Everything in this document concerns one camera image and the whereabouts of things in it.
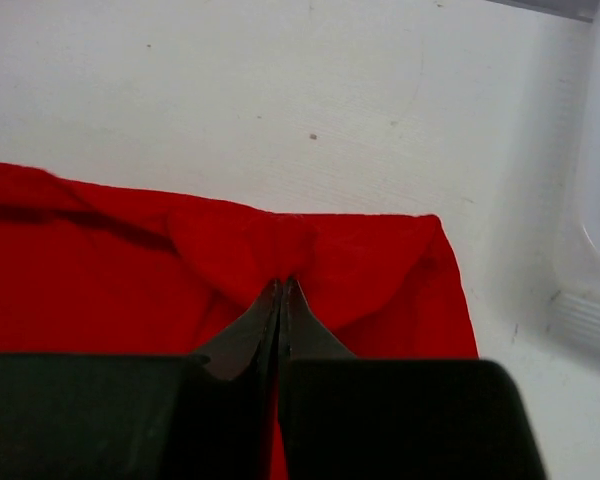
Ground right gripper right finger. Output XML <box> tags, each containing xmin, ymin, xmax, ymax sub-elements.
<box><xmin>279</xmin><ymin>278</ymin><xmax>355</xmax><ymax>359</ymax></box>

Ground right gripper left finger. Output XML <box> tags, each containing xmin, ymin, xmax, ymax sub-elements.
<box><xmin>189</xmin><ymin>280</ymin><xmax>282</xmax><ymax>382</ymax></box>

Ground red t shirt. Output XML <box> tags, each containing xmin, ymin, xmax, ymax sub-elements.
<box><xmin>0</xmin><ymin>158</ymin><xmax>481</xmax><ymax>480</ymax></box>

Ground white plastic mesh basket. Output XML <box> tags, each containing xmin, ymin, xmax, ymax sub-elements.
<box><xmin>553</xmin><ymin>1</ymin><xmax>600</xmax><ymax>351</ymax></box>

